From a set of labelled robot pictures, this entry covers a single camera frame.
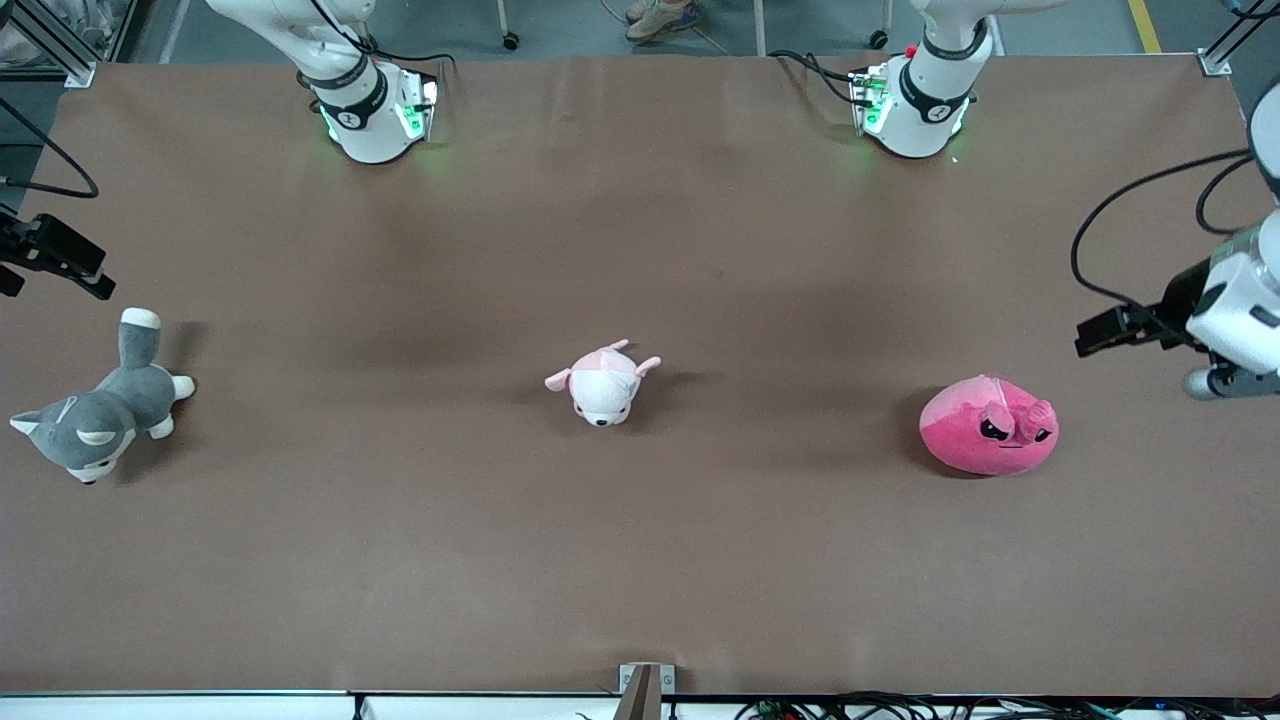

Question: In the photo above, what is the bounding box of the round hot pink plush toy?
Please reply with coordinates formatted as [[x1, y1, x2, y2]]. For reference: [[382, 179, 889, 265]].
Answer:
[[919, 375, 1059, 477]]

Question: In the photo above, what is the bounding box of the black right base cable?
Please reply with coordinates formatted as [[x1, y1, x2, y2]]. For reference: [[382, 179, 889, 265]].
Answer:
[[355, 35, 471, 76]]

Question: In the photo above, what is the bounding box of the grey and white husky plush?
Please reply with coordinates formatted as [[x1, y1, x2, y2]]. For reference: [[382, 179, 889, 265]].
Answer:
[[10, 307, 197, 486]]

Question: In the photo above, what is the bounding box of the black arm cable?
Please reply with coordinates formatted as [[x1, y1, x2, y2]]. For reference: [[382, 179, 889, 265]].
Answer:
[[1070, 150, 1256, 311], [0, 95, 101, 199]]

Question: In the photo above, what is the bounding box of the brown table cover sheet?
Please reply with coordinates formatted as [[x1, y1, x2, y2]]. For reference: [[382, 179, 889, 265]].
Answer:
[[0, 55, 1280, 697]]

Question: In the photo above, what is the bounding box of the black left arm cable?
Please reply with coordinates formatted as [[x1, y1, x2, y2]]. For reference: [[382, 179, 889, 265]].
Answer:
[[1070, 150, 1256, 311]]

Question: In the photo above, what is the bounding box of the white and pink plush dog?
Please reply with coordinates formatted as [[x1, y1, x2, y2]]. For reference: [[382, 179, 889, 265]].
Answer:
[[544, 339, 662, 428]]

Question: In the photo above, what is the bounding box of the aluminium frame post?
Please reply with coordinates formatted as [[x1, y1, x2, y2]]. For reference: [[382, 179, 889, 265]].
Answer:
[[1200, 0, 1280, 77], [0, 0, 98, 88]]

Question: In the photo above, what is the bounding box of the black cable bundle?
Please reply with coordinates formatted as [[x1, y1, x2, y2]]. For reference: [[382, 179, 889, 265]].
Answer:
[[735, 692, 1280, 720]]

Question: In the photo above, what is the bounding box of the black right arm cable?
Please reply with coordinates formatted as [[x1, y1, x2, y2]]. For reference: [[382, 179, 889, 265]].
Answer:
[[0, 95, 101, 199]]

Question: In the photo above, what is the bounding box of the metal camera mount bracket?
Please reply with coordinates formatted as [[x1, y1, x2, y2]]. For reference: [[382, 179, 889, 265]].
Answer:
[[618, 663, 676, 720]]

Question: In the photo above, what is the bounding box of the black left base cable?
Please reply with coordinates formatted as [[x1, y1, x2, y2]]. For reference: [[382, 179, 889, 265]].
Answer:
[[768, 48, 871, 106]]

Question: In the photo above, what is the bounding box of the black base cable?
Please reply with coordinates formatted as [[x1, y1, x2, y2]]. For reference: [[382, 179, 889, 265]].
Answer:
[[355, 35, 471, 76], [768, 48, 871, 106]]

